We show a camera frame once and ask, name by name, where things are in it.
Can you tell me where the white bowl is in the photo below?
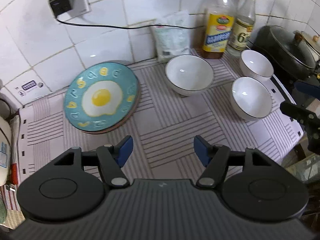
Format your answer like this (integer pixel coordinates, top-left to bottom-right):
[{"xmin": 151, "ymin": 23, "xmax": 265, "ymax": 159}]
[
  {"xmin": 230, "ymin": 77, "xmax": 272, "ymax": 121},
  {"xmin": 164, "ymin": 55, "xmax": 215, "ymax": 96},
  {"xmin": 239, "ymin": 50, "xmax": 274, "ymax": 82}
]

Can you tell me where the teal fried egg plate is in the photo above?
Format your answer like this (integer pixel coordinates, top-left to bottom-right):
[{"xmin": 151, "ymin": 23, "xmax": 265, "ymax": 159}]
[{"xmin": 64, "ymin": 62, "xmax": 139, "ymax": 133}]

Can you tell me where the black wok with lid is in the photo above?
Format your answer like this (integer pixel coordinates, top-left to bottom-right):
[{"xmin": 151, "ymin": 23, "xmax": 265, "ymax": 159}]
[{"xmin": 252, "ymin": 25, "xmax": 319, "ymax": 91}]

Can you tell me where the striped pink table mat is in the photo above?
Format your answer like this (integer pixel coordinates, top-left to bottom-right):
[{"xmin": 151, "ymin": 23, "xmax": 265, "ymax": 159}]
[{"xmin": 11, "ymin": 53, "xmax": 303, "ymax": 184}]

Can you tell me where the clear vinegar bottle yellow cap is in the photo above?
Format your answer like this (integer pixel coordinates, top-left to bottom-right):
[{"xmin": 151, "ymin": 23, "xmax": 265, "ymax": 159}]
[{"xmin": 227, "ymin": 0, "xmax": 256, "ymax": 56}]

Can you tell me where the yellow label cooking wine bottle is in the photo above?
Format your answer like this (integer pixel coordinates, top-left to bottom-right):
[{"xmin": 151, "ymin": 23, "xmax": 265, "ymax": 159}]
[{"xmin": 201, "ymin": 0, "xmax": 236, "ymax": 59}]

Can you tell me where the white salt bag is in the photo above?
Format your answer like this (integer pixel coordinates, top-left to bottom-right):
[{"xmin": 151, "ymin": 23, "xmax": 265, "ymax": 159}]
[{"xmin": 151, "ymin": 10, "xmax": 190, "ymax": 63}]

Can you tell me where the black power adapter plug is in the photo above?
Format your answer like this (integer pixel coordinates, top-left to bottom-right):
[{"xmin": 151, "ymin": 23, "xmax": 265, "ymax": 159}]
[{"xmin": 49, "ymin": 0, "xmax": 75, "ymax": 18}]

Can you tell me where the black power cable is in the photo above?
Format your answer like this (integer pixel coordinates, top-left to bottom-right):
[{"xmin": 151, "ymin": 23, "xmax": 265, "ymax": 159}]
[{"xmin": 54, "ymin": 15, "xmax": 207, "ymax": 30}]

